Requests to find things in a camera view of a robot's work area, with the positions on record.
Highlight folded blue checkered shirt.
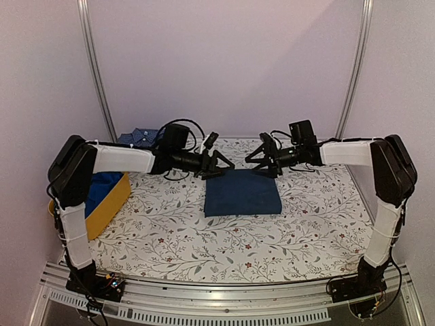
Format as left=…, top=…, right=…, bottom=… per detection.
left=117, top=128, right=165, bottom=149

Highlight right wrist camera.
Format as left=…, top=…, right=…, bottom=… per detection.
left=259, top=132, right=279, bottom=153

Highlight aluminium frame post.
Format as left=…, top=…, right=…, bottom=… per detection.
left=335, top=0, right=374, bottom=139
left=77, top=0, right=117, bottom=141

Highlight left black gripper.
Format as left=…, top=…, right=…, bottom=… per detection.
left=173, top=149, right=234, bottom=181

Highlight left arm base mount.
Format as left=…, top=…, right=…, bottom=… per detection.
left=66, top=262, right=125, bottom=302

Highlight yellow laundry basket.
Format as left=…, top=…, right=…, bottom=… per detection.
left=48, top=171, right=131, bottom=241

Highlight royal blue garment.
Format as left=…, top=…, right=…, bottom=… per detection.
left=85, top=172, right=123, bottom=219

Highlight floral tablecloth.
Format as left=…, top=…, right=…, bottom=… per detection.
left=67, top=165, right=372, bottom=283

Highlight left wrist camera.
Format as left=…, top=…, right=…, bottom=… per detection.
left=198, top=132, right=219, bottom=153

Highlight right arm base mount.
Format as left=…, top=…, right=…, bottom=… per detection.
left=326, top=258, right=389, bottom=319

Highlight right aluminium frame post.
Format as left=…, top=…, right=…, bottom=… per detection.
left=335, top=0, right=374, bottom=139

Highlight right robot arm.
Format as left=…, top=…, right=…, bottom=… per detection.
left=245, top=120, right=417, bottom=296

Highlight left aluminium frame post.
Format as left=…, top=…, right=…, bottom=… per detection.
left=77, top=0, right=117, bottom=141

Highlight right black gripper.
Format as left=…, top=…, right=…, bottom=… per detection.
left=245, top=143, right=303, bottom=179

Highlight front aluminium rail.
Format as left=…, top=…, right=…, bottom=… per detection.
left=29, top=263, right=426, bottom=325

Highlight teal blue t-shirt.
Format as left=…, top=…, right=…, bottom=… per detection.
left=204, top=169, right=282, bottom=217

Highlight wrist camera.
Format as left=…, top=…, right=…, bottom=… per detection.
left=198, top=132, right=219, bottom=153
left=259, top=132, right=279, bottom=153

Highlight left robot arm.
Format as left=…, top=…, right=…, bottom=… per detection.
left=46, top=119, right=234, bottom=295

